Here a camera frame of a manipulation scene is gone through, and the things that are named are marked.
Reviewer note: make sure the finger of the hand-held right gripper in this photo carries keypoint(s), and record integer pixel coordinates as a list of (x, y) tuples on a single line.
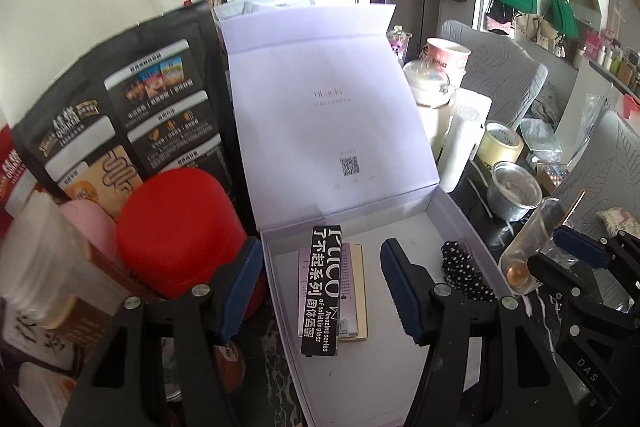
[(582, 247), (555, 272)]

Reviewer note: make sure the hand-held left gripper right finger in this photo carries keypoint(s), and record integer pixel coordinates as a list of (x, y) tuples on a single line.
[(400, 294)]

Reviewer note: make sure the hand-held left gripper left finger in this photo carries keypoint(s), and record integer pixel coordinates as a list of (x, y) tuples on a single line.
[(240, 294)]

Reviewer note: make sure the gold rectangular box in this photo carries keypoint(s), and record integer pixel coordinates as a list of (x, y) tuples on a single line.
[(365, 297)]

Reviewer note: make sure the pink white box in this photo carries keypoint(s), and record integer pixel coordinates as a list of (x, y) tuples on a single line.
[(351, 292)]

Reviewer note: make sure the black polka-dot scrunchie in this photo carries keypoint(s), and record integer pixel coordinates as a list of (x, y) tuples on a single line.
[(462, 267)]

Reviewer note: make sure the black lip gloss box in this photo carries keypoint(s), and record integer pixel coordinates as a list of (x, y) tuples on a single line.
[(320, 292)]

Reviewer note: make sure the white gift box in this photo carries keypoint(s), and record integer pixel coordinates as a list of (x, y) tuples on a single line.
[(325, 107)]

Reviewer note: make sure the clear glass cup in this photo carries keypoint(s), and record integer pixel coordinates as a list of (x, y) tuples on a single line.
[(530, 247)]

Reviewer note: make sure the floral cushion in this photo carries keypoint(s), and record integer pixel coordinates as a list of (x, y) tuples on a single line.
[(620, 222)]

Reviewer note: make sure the small metal bowl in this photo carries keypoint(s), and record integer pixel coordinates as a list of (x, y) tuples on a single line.
[(515, 192)]

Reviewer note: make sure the red cylindrical container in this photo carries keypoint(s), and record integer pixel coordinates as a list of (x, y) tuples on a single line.
[(175, 227)]

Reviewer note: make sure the grey leaf-print chair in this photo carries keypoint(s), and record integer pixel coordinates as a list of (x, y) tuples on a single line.
[(610, 157), (500, 67)]

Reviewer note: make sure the beige tape roll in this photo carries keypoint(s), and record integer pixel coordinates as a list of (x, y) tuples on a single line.
[(500, 142)]

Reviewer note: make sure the clear plastic bag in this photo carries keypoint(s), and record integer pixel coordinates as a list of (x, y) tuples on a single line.
[(597, 112)]

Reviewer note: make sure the white paper roll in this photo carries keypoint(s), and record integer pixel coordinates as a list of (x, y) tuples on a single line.
[(465, 142)]

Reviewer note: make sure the pink bottle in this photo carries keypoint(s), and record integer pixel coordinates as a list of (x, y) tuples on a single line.
[(87, 222)]

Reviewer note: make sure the row of shelf bottles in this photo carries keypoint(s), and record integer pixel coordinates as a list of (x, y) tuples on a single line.
[(610, 57)]

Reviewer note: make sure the clear cup with brown label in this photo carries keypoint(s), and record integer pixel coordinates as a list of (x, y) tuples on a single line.
[(45, 252)]

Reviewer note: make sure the white lidded pot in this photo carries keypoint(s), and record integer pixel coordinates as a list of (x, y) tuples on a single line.
[(427, 82)]

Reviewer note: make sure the printed paper cup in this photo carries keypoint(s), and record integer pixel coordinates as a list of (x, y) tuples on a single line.
[(447, 52)]

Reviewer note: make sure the glass cup with pink print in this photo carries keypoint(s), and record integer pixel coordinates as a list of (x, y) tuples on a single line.
[(400, 47)]

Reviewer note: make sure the black oatmeal bag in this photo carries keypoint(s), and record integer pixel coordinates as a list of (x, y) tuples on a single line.
[(165, 57)]

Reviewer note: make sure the red snack bag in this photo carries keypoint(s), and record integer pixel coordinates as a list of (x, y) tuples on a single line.
[(15, 167)]

